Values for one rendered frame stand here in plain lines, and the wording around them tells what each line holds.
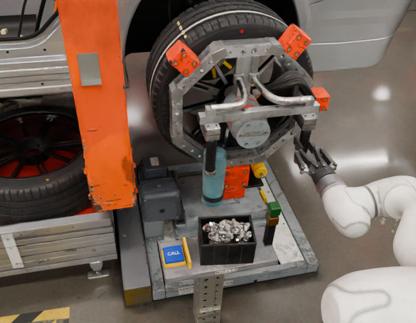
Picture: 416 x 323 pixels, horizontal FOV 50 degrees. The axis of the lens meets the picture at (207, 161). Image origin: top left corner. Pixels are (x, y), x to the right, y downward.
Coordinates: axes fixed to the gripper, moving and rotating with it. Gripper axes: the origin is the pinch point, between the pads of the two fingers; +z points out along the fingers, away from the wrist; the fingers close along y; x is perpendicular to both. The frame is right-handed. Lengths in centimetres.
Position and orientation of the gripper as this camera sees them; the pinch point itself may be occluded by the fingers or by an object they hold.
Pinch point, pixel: (303, 144)
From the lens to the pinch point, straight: 163.1
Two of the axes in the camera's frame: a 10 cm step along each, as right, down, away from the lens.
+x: 0.4, -7.7, -6.4
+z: -2.2, -6.3, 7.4
